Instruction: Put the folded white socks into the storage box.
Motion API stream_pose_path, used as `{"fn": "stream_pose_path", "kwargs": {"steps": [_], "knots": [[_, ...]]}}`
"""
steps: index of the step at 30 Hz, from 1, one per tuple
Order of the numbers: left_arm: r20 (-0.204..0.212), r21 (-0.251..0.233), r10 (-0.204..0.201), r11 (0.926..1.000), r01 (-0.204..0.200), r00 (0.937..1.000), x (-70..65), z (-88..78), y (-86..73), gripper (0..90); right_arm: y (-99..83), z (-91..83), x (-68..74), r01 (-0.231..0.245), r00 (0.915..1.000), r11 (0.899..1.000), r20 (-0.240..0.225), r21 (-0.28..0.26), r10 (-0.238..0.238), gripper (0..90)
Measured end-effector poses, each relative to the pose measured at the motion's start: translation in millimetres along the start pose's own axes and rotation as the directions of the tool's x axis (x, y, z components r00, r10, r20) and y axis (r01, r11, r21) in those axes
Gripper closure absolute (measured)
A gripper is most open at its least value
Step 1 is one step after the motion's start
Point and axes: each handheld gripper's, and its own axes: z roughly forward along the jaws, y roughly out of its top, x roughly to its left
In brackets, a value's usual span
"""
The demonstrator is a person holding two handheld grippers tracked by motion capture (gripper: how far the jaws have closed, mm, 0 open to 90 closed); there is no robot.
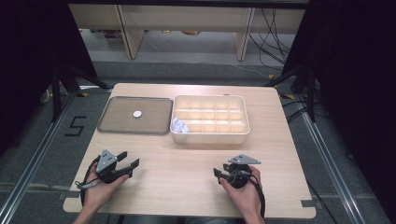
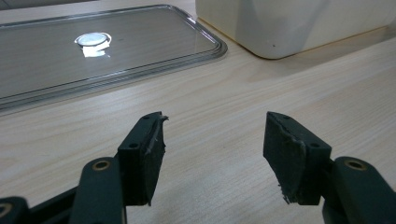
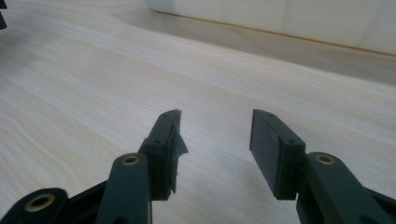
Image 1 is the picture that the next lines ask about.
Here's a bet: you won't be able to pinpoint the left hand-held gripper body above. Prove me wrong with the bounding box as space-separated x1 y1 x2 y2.
95 148 132 185

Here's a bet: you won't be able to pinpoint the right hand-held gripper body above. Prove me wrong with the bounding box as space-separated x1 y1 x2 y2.
223 154 262 189

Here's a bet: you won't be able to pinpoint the cream compartment box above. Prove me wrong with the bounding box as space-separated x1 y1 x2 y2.
170 94 251 145

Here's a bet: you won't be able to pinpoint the white sock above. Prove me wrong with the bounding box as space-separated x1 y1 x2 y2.
171 117 191 134

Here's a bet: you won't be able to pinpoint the person's right hand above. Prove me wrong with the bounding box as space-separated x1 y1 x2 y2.
219 165 264 217

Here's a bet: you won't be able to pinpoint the person's left hand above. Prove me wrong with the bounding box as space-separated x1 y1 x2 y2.
82 170 131 213

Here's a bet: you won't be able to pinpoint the grey brown tray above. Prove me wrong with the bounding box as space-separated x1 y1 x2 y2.
97 96 174 135

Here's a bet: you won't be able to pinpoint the black metal stand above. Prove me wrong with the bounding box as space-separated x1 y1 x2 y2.
265 63 318 123
50 63 110 123

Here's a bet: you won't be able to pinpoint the black curtain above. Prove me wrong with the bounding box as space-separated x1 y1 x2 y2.
281 0 396 216
0 0 98 157

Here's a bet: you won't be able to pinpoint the light wooden desk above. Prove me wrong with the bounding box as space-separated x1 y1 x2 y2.
68 3 306 62

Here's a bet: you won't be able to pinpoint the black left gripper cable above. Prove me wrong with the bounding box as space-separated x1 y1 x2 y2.
75 155 103 208

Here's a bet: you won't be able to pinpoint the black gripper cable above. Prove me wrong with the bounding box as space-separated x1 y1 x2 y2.
75 155 103 208
228 169 266 218

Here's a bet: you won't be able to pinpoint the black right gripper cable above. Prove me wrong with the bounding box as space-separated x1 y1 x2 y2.
228 169 266 218

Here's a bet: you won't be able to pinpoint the aluminium floor rail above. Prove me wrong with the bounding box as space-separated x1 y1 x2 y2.
300 110 366 224
0 90 78 224

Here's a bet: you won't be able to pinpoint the black cables beside stand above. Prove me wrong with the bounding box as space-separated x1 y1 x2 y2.
281 98 313 124

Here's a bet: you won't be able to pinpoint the thin white floor cable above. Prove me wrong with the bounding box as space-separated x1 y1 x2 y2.
214 62 271 80

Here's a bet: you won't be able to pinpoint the black floor cables bundle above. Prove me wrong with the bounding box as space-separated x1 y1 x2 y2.
248 7 296 71

